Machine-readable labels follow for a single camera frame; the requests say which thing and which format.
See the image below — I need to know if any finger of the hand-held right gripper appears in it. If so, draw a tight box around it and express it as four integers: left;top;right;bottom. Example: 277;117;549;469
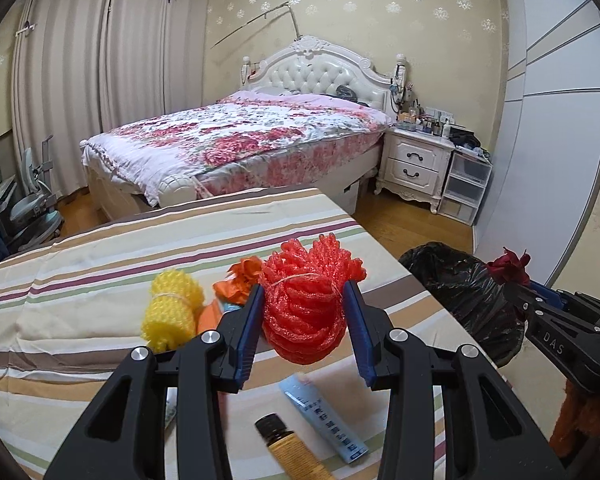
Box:
505;284;547;328
529;281;600;320

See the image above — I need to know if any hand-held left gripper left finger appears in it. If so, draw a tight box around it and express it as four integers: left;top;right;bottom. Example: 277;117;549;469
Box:
45;284;266;480

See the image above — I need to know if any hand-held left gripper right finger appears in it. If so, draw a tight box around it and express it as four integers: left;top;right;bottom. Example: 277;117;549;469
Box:
342;280;568;480

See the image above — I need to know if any dark red wrapper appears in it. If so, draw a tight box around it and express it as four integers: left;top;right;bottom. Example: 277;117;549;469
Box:
487;247;532;286

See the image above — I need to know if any red foam net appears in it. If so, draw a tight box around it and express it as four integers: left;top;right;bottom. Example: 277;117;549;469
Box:
257;234;367;366

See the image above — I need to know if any black trash bag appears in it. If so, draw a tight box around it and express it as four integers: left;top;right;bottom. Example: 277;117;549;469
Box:
397;241;527;368

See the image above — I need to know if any yellow foam net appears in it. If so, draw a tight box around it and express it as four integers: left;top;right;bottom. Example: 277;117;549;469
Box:
141;269;206;353

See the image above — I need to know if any amber bottle with black cap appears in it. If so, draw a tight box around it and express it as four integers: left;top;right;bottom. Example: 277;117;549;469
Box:
254;414;336;480

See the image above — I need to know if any orange packet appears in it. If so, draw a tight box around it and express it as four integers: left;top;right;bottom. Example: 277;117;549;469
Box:
195;300;231;336

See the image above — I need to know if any blue and white tube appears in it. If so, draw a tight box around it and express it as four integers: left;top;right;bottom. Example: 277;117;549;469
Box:
278;374;370;465

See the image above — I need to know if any plastic drawer unit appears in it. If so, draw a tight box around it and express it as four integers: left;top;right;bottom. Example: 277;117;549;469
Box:
439;147;493;226

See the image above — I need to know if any striped tablecloth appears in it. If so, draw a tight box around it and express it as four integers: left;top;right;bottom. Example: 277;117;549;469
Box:
0;187;501;480

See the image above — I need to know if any grey wardrobe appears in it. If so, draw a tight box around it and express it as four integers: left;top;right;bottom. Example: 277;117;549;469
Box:
472;0;600;286

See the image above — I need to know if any dark clutter pile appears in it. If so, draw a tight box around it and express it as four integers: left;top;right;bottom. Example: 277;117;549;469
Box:
450;130;491;157

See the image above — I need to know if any white nightstand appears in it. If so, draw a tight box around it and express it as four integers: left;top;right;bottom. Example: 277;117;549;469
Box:
375;127;456;213

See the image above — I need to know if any floral blanket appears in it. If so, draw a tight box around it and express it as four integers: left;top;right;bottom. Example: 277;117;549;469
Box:
82;91;396;206

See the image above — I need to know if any group of small bottles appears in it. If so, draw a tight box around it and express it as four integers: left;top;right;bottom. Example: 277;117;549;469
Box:
395;100;468;138

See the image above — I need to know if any grey desk chair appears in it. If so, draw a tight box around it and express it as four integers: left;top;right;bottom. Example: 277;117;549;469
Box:
7;147;63;241

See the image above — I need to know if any white tufted headboard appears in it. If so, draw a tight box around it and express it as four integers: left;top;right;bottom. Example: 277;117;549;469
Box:
240;36;411;111

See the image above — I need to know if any beige curtain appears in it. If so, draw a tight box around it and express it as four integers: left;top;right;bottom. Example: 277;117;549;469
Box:
12;0;116;196
102;0;213;116

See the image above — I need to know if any thin pole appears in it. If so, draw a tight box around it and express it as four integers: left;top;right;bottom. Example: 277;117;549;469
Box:
210;2;301;51

